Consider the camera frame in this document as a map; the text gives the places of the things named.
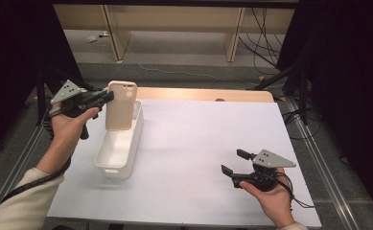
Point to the black metal stand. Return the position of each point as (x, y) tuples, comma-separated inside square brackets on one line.
[(41, 96), (302, 89)]

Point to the white paper sheet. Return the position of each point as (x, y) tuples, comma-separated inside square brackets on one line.
[(213, 143)]

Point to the person's right hand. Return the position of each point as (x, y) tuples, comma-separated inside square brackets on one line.
[(272, 201)]

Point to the small white floor box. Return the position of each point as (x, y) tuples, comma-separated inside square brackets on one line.
[(91, 39)]

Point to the beige phone case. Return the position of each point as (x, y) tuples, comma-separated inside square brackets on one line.
[(121, 107)]

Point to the beige wooden desk frame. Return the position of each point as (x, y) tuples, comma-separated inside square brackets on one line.
[(174, 19)]

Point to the white plastic storage bin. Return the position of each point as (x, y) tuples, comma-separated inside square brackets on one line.
[(120, 150)]

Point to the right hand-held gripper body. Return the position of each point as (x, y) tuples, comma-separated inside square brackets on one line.
[(264, 172)]

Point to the dark curtain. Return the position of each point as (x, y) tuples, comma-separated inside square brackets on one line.
[(350, 80), (11, 64)]

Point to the person's left hand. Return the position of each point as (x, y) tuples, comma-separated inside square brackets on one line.
[(65, 131)]

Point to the metal floor rail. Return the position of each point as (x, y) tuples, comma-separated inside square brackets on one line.
[(14, 172), (321, 166)]

